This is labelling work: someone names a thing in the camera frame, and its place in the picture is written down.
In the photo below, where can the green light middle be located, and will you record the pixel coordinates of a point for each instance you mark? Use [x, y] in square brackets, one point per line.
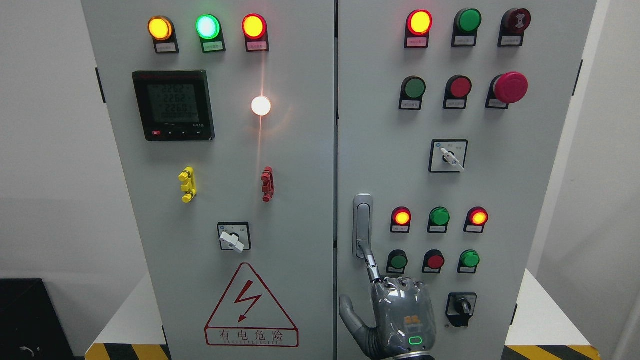
[438, 221]

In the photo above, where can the green push button upper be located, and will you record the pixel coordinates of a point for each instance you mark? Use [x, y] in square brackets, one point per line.
[412, 90]

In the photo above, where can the red electric hazard sign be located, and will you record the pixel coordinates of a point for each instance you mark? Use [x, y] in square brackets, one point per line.
[248, 314]

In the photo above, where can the red lit light middle right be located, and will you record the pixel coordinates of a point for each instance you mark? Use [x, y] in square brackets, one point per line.
[476, 220]

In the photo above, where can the left door selector switch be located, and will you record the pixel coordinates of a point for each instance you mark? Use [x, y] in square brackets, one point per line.
[234, 236]

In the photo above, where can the left grey cabinet door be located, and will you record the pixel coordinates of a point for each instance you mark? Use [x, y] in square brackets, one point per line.
[292, 236]

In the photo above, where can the white indicator light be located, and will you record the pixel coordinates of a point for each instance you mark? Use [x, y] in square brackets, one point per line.
[261, 106]

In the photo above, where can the red indicator light top left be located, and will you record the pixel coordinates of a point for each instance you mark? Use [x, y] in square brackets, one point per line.
[255, 32]

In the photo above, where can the black rotary knob switch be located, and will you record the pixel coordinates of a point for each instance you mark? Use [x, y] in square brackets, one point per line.
[460, 308]

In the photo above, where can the dark red buzzer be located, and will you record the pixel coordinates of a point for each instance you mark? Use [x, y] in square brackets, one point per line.
[513, 26]

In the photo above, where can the red lit light top right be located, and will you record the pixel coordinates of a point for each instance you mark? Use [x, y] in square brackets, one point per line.
[417, 29]

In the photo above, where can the yellow indicator light top left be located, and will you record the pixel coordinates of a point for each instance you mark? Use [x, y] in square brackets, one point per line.
[162, 32]

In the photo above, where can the upper right selector switch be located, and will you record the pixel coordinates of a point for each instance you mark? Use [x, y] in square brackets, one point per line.
[448, 156]

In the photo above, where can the red emergency stop button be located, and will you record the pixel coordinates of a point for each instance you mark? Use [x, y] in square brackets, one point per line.
[506, 89]

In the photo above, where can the red terminal connector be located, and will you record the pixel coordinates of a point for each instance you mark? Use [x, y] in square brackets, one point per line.
[268, 188]

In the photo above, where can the red lit light middle left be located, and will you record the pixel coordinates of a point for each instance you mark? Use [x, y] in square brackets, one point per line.
[400, 220]

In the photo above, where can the red lit light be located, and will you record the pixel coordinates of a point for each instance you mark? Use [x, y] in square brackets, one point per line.
[476, 220]
[417, 29]
[400, 220]

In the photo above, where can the green push button lower left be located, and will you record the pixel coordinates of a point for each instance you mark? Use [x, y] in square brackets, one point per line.
[396, 262]

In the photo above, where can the black digital power meter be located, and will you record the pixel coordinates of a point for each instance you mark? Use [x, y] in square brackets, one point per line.
[174, 105]

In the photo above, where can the black box lower left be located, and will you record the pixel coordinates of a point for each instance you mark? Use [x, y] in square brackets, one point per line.
[29, 325]

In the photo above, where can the green push button lower right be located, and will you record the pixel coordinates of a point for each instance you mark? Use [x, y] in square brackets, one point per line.
[468, 262]

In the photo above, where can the green light top right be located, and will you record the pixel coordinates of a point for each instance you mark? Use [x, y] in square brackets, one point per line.
[465, 27]

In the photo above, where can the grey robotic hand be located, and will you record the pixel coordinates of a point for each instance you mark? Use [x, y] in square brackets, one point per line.
[404, 315]

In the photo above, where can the red push button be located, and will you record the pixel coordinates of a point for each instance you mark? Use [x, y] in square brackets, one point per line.
[457, 90]
[433, 261]

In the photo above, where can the silver door handle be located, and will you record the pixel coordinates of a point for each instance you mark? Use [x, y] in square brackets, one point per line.
[361, 230]

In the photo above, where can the red push button lower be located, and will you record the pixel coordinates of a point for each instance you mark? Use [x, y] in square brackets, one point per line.
[433, 261]

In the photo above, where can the red push button upper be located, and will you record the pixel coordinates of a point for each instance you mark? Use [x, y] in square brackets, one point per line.
[457, 90]

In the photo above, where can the green indicator light top left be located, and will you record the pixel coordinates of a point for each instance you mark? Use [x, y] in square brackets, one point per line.
[211, 36]

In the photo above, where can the yellow terminal connector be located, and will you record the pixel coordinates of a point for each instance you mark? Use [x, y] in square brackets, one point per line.
[188, 186]

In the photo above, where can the green push button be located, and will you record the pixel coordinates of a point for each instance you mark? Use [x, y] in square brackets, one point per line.
[468, 262]
[412, 90]
[396, 262]

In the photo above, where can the grey cabinet door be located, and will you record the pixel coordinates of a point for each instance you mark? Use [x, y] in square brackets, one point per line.
[385, 152]
[292, 236]

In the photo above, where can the white platform with hazard stripes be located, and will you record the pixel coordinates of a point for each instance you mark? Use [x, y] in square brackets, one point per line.
[540, 329]

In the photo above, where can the right grey cabinet door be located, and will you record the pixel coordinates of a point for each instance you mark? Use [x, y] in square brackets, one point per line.
[385, 152]

